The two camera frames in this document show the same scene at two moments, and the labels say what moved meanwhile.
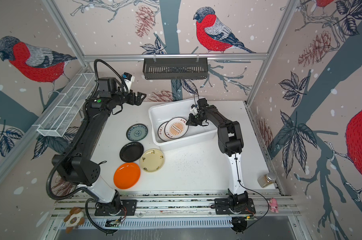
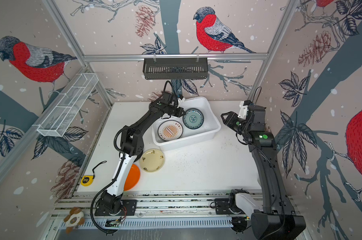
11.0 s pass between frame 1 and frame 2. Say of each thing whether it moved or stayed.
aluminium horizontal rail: stayed
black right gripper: moved
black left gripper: moved
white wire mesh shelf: stayed
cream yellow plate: stayed
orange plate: stayed
